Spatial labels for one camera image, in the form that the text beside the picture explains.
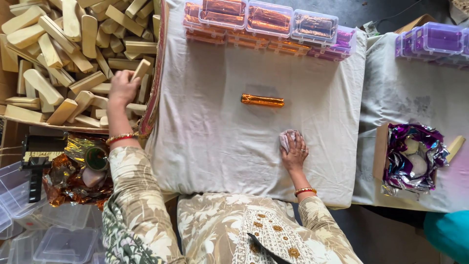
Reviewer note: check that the person's left hand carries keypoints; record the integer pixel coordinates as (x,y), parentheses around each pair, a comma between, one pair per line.
(122,90)

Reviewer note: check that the person's right hand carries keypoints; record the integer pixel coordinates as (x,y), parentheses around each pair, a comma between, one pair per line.
(295,156)

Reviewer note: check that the person's left fingers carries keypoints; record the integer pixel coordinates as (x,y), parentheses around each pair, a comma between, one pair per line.
(130,75)

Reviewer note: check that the single pale wooden block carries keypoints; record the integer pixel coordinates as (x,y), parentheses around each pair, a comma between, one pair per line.
(142,69)

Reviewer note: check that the small pink cloth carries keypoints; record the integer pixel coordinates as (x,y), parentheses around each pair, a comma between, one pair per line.
(287,138)

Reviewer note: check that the red and gold bangles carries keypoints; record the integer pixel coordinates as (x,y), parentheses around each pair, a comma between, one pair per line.
(121,138)

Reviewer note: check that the pile of wooden blocks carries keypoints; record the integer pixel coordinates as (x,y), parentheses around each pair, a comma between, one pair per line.
(66,55)

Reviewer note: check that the green tape roll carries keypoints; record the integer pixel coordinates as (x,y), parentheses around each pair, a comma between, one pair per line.
(96,158)

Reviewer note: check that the pink rounded stone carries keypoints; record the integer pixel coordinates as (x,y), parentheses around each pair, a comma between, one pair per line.
(92,177)

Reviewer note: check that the white cloth-covered cushion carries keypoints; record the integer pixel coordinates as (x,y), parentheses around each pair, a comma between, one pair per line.
(220,154)

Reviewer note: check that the black handheld dispenser tool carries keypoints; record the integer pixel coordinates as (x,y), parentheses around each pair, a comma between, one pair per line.
(36,156)

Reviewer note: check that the heap of orange foil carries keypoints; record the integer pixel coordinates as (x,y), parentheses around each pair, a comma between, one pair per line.
(67,183)

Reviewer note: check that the large brown cardboard carton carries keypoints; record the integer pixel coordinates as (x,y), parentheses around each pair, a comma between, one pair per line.
(4,79)

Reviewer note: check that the orange foil-wrapped bar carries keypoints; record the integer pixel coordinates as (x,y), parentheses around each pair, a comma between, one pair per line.
(262,100)

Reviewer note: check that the stack of orange-filled clear boxes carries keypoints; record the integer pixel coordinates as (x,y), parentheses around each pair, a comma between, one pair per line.
(256,22)

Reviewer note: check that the person's floral tunic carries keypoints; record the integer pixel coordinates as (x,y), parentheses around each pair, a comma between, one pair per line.
(205,227)

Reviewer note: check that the pile of empty clear boxes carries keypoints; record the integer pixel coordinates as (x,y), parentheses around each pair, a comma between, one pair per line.
(55,234)

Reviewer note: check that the red and gold bangle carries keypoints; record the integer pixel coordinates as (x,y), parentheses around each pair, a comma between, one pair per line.
(305,191)

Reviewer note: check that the clear box with purple bars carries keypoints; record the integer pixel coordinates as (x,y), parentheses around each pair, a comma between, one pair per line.
(342,44)

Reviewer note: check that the crumpled paper scrap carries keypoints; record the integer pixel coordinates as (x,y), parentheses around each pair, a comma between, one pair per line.
(370,29)

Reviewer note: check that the small cardboard box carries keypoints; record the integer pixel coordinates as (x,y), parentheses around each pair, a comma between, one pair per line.
(380,154)

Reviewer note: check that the stained white table cloth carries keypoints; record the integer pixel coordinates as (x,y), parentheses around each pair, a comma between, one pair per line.
(403,91)

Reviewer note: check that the crumpled purple foil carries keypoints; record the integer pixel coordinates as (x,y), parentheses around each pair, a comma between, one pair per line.
(397,172)

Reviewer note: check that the brown cardboard flap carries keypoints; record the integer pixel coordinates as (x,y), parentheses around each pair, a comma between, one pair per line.
(416,24)

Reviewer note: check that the white round lump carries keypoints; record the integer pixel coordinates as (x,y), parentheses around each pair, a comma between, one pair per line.
(417,165)
(412,146)

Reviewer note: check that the stack of purple-filled clear boxes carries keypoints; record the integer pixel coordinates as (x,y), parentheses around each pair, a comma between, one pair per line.
(436,42)

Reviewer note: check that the beige woven piece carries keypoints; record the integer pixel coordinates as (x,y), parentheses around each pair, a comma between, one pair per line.
(460,10)

